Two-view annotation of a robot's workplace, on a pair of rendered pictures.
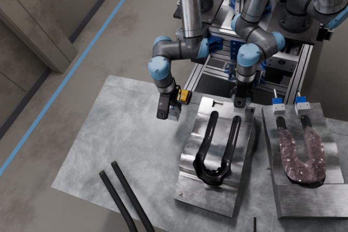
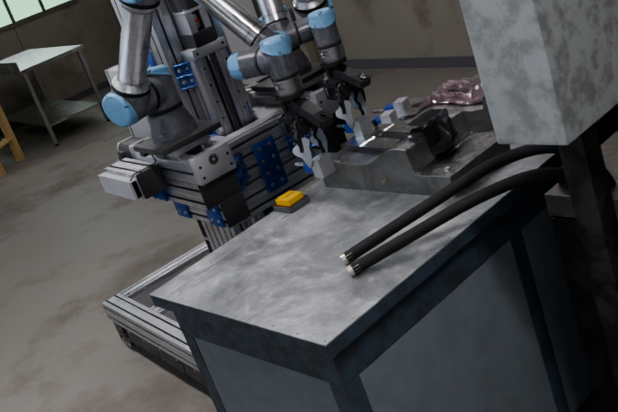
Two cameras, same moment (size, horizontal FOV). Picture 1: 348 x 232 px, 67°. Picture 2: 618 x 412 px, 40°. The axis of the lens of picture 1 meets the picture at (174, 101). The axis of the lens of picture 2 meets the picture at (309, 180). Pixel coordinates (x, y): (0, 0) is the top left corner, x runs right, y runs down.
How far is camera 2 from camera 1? 2.21 m
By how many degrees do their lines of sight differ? 65
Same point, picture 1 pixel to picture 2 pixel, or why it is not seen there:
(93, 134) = (261, 298)
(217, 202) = (480, 143)
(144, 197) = not seen: hidden behind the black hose
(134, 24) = not seen: outside the picture
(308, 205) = not seen: hidden behind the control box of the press
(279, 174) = (473, 108)
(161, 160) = (383, 215)
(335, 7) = not seen: outside the picture
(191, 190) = (450, 163)
